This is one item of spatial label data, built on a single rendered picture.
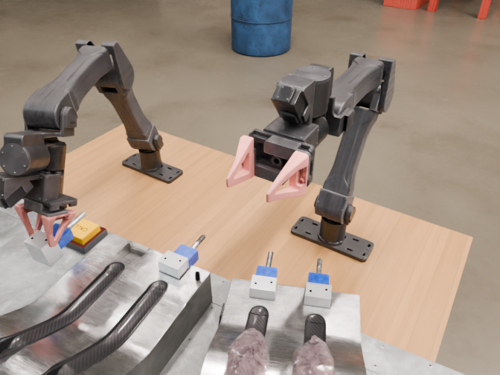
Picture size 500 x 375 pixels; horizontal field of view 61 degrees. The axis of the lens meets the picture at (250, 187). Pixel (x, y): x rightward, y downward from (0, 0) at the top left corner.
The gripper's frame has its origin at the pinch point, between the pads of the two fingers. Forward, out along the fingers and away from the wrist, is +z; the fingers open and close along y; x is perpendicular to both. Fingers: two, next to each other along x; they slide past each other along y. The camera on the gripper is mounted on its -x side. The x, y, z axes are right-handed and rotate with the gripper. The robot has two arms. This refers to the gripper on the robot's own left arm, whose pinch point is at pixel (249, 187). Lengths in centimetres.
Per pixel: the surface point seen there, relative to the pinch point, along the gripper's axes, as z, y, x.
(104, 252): 1.5, -35.9, 30.4
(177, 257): -3.6, -19.9, 27.8
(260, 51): -340, -202, 123
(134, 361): 16.6, -12.5, 29.9
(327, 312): -11.9, 9.3, 34.3
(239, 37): -337, -227, 111
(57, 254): 8, -41, 28
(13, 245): 6, -65, 39
